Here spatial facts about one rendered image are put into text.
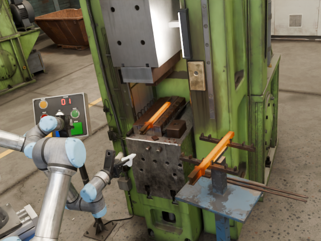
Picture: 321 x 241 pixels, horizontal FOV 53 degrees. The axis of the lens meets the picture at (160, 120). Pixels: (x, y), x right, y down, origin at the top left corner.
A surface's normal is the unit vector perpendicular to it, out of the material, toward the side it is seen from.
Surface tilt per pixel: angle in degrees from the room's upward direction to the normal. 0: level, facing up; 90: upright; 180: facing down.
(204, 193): 0
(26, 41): 90
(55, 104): 60
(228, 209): 0
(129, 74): 90
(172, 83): 90
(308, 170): 0
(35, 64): 90
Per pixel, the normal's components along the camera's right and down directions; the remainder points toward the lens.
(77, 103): -0.07, -0.04
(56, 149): -0.30, -0.35
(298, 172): -0.14, -0.88
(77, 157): 0.96, -0.11
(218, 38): -0.42, 0.47
